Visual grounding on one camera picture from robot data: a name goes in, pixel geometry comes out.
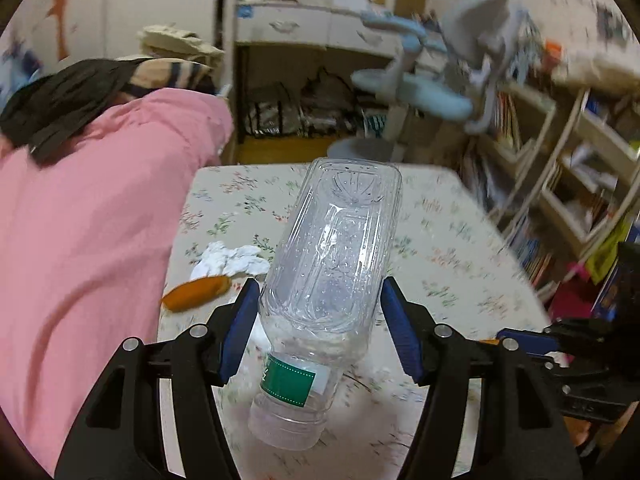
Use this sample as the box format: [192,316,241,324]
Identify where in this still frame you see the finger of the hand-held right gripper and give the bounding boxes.
[496,319,621,357]
[542,360,628,401]

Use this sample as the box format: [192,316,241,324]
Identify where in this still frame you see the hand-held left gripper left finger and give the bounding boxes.
[54,277,262,480]

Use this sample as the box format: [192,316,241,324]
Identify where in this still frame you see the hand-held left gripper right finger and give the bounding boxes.
[379,276,586,480]

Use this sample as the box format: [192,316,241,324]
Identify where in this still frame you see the pink bag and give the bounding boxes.
[547,265,601,321]

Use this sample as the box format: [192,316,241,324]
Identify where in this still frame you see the clear plastic bottle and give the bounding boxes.
[248,157,403,451]

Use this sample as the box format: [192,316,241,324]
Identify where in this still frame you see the crumpled white tissue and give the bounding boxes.
[191,241,271,278]

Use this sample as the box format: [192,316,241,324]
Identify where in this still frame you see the white bookshelf rack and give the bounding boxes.
[460,80,586,281]

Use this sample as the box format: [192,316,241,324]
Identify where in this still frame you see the white storage cart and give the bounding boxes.
[540,90,640,266]

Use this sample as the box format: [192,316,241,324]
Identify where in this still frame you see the pink blanket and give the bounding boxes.
[0,89,235,478]

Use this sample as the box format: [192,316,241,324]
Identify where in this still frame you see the clear tote bag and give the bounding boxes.
[245,85,301,138]

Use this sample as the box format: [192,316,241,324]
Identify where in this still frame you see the stack of papers and bags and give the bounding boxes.
[300,67,373,137]

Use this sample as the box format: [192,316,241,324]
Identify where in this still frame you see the blue grey desk chair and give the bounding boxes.
[327,0,526,163]

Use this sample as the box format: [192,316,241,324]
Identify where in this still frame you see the striped pillow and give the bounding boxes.
[122,57,213,96]

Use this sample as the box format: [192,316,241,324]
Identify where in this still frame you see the cream cloth bag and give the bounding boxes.
[552,50,640,93]

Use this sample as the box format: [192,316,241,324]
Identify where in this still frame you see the black jacket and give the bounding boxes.
[0,58,151,163]

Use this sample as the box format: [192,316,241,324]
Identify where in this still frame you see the beige canvas bag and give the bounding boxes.
[137,25,226,61]

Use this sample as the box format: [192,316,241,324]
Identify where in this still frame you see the white desk with drawers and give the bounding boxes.
[222,0,451,146]

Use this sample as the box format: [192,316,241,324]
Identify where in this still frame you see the whale print curtain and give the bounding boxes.
[0,20,46,91]

